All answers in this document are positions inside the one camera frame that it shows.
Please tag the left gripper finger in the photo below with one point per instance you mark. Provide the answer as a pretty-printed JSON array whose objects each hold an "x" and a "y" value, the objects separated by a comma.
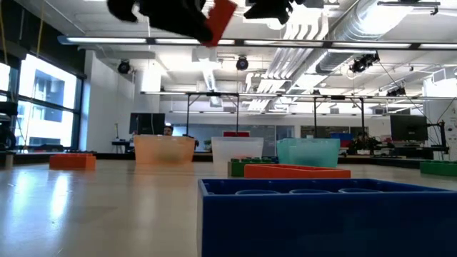
[{"x": 175, "y": 16}]

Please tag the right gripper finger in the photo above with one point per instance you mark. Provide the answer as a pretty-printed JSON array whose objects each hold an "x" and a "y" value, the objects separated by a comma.
[
  {"x": 266, "y": 9},
  {"x": 287, "y": 7}
]

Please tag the orange toy building block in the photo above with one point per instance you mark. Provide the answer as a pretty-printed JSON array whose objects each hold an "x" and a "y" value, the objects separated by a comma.
[
  {"x": 296, "y": 172},
  {"x": 71, "y": 162},
  {"x": 221, "y": 18}
]

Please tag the black round ceiling device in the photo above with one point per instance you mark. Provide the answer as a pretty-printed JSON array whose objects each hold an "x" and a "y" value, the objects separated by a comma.
[
  {"x": 242, "y": 64},
  {"x": 124, "y": 67}
]

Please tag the large black-framed window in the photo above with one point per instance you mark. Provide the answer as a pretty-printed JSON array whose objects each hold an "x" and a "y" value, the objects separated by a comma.
[{"x": 46, "y": 89}]

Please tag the black computer monitor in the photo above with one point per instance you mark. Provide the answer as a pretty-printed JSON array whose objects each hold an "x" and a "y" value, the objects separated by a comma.
[
  {"x": 146, "y": 124},
  {"x": 408, "y": 127}
]

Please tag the person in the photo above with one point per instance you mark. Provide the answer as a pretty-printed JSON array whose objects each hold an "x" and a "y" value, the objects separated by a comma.
[{"x": 168, "y": 130}]

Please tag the orange translucent plastic bin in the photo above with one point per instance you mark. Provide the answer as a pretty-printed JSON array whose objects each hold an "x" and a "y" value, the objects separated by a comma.
[{"x": 164, "y": 142}]

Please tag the red box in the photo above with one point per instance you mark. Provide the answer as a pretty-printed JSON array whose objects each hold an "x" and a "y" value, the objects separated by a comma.
[{"x": 235, "y": 134}]

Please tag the dark background desk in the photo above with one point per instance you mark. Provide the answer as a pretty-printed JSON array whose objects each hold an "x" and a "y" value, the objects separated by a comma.
[{"x": 119, "y": 142}]

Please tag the clear translucent plastic bin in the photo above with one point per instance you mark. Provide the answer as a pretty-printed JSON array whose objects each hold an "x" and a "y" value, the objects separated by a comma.
[{"x": 235, "y": 144}]

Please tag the blue box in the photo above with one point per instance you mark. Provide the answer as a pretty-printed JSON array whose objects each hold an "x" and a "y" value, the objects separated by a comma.
[{"x": 341, "y": 136}]

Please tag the teal translucent plastic bin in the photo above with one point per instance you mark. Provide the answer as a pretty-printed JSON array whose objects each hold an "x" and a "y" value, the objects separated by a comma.
[{"x": 321, "y": 153}]

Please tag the dark background robot arms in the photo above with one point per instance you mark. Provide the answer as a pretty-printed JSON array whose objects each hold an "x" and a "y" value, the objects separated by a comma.
[{"x": 364, "y": 145}]

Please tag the black tripod-mounted device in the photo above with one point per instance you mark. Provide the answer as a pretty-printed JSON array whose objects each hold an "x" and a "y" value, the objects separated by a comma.
[{"x": 7, "y": 118}]

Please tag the black monitor stand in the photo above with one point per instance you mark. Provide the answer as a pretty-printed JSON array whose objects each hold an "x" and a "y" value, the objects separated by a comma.
[{"x": 443, "y": 137}]

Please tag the silver ventilation duct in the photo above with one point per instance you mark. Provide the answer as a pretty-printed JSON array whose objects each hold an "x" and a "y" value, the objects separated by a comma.
[{"x": 357, "y": 25}]

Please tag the black metal station frame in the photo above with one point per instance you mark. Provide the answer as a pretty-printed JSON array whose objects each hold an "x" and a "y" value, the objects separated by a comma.
[
  {"x": 214, "y": 94},
  {"x": 362, "y": 118}
]

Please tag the black ceiling camera rig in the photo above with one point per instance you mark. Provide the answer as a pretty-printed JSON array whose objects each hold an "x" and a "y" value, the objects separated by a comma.
[
  {"x": 396, "y": 92},
  {"x": 364, "y": 63}
]

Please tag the black table edge rail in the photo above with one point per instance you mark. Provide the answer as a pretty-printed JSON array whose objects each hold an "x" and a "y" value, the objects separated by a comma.
[{"x": 203, "y": 157}]

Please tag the grey short post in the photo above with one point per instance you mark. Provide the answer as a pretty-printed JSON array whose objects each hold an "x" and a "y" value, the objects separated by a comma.
[{"x": 9, "y": 160}]

